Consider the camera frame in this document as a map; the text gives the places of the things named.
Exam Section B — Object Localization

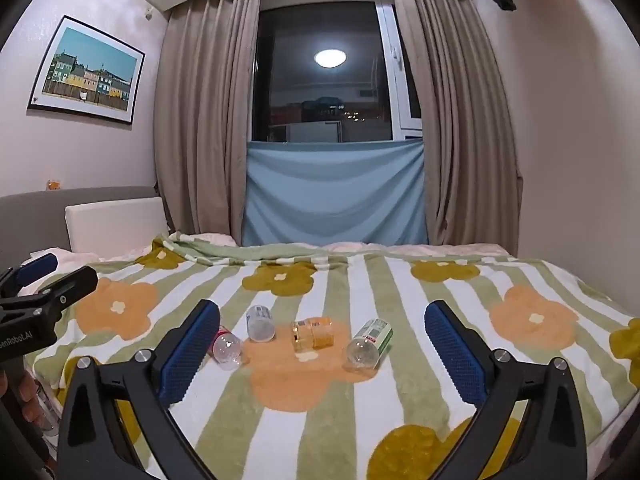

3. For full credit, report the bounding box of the framed picture of houses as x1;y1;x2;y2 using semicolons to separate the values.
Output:
27;15;147;126

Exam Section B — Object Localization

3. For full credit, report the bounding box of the light blue cloth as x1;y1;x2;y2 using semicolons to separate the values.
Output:
241;138;431;247

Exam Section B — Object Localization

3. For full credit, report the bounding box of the floral striped blanket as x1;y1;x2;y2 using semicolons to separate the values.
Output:
24;232;640;480

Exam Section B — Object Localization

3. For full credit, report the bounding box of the white pillow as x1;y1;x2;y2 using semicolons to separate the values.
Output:
64;196;169;256

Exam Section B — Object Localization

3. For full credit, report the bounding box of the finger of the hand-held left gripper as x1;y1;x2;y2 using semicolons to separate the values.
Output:
0;252;59;297
0;265;99;322

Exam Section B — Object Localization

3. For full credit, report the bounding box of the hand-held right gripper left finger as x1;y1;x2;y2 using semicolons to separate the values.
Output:
56;299;221;480

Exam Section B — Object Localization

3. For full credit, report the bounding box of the window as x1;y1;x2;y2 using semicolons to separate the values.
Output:
249;0;425;145

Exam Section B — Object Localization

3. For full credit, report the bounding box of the beige curtain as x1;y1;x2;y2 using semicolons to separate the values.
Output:
392;0;524;257
152;0;262;242

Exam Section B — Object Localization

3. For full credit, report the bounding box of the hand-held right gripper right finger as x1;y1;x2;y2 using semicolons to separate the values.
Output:
424;300;587;480

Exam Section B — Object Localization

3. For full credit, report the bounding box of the clear bottle with blue label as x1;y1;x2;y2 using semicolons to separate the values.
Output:
246;304;277;344

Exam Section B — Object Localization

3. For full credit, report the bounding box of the clear bottle with red label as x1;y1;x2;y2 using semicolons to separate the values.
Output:
210;324;245;372

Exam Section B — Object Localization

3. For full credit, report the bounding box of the amber clear cup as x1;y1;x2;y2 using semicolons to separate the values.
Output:
291;317;335;352

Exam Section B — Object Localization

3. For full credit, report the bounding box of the clear bottle with green label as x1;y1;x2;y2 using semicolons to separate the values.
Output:
342;318;394;369

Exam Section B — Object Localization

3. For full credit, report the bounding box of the grey bed headboard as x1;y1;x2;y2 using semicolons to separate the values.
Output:
0;185;162;272

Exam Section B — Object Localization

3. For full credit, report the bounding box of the person's left hand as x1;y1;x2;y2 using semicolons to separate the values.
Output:
0;369;42;428

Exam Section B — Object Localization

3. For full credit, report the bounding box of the white bed sheet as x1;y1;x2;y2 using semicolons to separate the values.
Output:
167;231;508;257

